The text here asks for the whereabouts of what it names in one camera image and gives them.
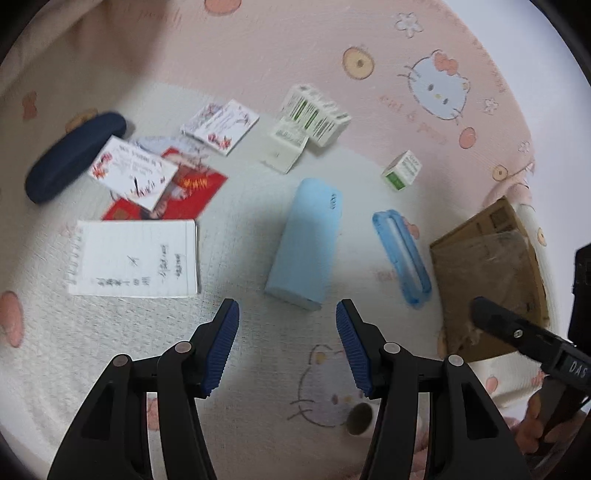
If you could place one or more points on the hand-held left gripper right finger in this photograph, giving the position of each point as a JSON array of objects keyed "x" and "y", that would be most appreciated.
[{"x": 353, "y": 350}]

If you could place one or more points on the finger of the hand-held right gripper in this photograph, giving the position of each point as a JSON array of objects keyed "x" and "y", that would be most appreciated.
[{"x": 503, "y": 321}]

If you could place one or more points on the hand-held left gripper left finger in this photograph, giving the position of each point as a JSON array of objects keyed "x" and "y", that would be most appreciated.
[{"x": 221, "y": 350}]

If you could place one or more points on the brown cardboard box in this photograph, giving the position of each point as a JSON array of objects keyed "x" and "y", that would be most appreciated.
[{"x": 485, "y": 267}]

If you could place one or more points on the light blue case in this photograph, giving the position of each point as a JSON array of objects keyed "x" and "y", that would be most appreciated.
[{"x": 304, "y": 240}]

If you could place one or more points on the person's right hand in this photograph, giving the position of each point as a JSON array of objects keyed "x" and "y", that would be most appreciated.
[{"x": 535, "y": 424}]

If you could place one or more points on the white spiral notebook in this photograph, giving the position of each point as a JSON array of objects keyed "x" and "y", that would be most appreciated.
[{"x": 138, "y": 258}]

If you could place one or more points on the clear blue plastic case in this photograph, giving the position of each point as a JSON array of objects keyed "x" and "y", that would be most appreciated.
[{"x": 385, "y": 230}]

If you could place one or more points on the red booklet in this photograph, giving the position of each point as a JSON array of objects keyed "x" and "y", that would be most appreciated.
[{"x": 198, "y": 194}]

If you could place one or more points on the small white green box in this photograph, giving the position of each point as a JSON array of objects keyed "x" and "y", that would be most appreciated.
[{"x": 401, "y": 170}]

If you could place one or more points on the white card with red print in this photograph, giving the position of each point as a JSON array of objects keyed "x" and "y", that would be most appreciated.
[{"x": 129, "y": 170}]

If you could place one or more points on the open white box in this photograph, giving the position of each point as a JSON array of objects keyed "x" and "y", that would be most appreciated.
[{"x": 284, "y": 147}]

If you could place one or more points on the white floral packet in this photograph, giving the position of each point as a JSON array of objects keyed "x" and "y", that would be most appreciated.
[{"x": 226, "y": 124}]

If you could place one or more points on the white green striped box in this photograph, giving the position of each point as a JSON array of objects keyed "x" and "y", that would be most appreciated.
[
  {"x": 328, "y": 124},
  {"x": 302, "y": 101}
]

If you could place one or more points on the dark blue glasses case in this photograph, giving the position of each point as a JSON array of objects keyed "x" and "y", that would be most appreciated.
[{"x": 69, "y": 157}]

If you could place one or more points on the pink cat printed blanket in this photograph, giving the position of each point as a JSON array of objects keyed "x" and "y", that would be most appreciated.
[{"x": 277, "y": 55}]

